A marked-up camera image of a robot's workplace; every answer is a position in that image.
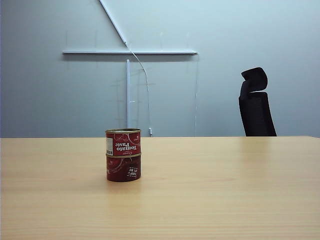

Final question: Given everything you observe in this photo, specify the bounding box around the thin white hanging cable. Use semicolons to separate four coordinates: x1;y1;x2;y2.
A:
126;42;153;137

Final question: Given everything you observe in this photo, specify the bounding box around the white diagonal wall bar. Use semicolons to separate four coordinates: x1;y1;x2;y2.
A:
98;0;129;46

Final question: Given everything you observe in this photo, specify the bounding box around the black office chair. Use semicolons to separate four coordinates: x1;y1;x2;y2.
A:
238;66;278;137

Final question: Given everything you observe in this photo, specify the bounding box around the white vertical wall bar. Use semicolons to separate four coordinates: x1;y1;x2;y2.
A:
125;58;133;130

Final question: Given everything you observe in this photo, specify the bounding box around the white horizontal wall bar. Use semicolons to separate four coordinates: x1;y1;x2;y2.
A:
61;49;199;56

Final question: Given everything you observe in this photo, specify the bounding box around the red tomato paste can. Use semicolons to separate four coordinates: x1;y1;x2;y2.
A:
105;152;142;183
104;127;142;157

